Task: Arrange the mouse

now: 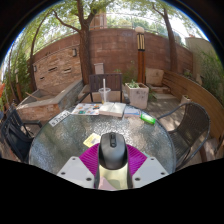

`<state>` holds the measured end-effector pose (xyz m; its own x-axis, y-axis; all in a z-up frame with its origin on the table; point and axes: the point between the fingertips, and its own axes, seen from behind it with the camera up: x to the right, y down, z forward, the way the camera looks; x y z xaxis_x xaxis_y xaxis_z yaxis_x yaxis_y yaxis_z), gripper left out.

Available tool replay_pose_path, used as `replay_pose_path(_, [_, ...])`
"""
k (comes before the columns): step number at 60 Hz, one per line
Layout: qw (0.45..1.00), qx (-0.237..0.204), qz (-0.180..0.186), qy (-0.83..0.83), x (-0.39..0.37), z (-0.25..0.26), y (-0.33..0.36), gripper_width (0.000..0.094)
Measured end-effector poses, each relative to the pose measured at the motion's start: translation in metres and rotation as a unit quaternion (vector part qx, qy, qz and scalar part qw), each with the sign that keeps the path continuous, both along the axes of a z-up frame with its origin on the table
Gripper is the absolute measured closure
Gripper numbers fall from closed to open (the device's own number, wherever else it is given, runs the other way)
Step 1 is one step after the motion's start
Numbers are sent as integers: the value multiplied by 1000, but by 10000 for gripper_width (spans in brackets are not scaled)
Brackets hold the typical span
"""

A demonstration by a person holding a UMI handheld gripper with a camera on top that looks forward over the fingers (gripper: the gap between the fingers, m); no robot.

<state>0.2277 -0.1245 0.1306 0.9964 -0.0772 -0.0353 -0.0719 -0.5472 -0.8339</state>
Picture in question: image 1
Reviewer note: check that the tan stone slab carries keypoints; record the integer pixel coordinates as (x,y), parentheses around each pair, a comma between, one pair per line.
(154,76)

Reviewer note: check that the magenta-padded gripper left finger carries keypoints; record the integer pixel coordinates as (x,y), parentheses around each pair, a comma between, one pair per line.
(76,171)

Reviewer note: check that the black folding chair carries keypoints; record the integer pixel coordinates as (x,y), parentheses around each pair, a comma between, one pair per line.
(15,135)

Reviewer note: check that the clear plastic cup with straw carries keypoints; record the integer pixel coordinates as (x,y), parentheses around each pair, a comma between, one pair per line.
(104,95)

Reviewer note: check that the grey and black computer mouse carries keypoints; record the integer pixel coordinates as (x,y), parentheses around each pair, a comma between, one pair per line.
(113,150)

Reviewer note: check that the curved wooden bench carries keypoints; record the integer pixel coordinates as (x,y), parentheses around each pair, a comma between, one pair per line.
(196,95)

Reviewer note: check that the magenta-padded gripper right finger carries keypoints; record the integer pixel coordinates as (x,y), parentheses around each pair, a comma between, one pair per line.
(150,170)

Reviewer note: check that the small blue booklet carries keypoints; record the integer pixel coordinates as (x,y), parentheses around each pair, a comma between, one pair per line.
(132,111)

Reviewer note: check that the dark wooden slatted chair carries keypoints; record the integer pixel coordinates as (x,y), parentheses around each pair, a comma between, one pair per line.
(113,81)

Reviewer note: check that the open white book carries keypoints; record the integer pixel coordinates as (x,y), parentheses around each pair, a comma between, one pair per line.
(112,109)

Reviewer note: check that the yellow card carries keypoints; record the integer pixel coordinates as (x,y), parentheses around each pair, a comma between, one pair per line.
(90,140)

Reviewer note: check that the dark wicker chair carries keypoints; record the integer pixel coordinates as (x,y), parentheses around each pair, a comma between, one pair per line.
(188,130)

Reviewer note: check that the white square planter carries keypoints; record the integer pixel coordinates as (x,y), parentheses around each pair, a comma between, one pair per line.
(137,95)

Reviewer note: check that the stone garden counter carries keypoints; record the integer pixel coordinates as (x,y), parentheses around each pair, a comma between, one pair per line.
(50,103)

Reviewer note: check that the white licence plate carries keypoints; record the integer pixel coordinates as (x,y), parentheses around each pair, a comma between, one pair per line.
(59,118)

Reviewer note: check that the white utility box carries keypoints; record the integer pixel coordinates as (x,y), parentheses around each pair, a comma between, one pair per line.
(99,68)

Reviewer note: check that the wooden lamp post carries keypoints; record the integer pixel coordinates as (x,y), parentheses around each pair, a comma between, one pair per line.
(140,56)

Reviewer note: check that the slim tree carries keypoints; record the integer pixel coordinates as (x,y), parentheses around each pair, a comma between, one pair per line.
(171,43)

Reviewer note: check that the black wall light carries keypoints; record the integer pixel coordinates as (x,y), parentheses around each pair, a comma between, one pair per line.
(35,68)
(74,52)

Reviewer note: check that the green lighter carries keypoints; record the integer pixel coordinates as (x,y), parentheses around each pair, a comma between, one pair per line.
(147,119)

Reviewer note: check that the thick-trunked tree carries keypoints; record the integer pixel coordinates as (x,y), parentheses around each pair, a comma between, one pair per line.
(85,50)

